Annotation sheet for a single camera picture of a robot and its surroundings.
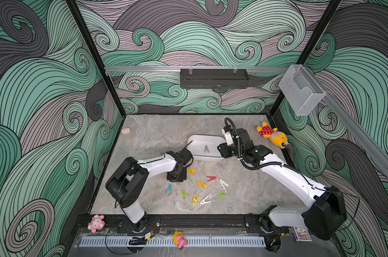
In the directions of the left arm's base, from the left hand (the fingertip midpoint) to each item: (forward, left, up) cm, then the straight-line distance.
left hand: (181, 179), depth 87 cm
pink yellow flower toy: (-28, 0, +3) cm, 28 cm away
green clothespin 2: (-8, -21, +1) cm, 23 cm away
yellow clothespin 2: (-12, -7, 0) cm, 14 cm away
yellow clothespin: (+5, -6, 0) cm, 7 cm away
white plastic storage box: (+24, -9, 0) cm, 25 cm away
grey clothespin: (+8, -23, 0) cm, 24 cm away
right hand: (+11, -21, +17) cm, 29 cm away
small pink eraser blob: (+35, +41, 0) cm, 54 cm away
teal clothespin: (-6, +6, 0) cm, 8 cm away
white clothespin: (-2, -23, 0) cm, 23 cm away
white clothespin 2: (-12, -12, 0) cm, 17 cm away
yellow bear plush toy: (+26, -60, +5) cm, 65 cm away
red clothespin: (+1, -17, 0) cm, 17 cm away
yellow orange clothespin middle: (-3, -12, 0) cm, 12 cm away
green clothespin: (-8, -1, +1) cm, 8 cm away
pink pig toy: (-22, +38, +3) cm, 44 cm away
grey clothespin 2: (+20, -15, 0) cm, 25 cm away
